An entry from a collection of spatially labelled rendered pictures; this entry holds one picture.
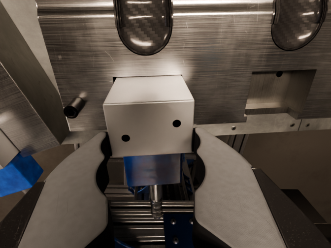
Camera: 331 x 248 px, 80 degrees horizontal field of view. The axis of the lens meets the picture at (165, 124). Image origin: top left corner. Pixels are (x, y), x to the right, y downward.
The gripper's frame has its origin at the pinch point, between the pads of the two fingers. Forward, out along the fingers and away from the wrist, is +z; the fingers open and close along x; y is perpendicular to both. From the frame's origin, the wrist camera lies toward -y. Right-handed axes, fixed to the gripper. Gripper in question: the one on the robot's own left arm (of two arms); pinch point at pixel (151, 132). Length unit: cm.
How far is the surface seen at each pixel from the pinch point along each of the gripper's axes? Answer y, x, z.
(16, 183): 9.3, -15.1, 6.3
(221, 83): -1.6, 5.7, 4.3
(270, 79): -0.9, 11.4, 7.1
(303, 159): 84, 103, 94
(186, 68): -2.9, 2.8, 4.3
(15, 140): 4.7, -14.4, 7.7
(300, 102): 0.6, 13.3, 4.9
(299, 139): 67, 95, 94
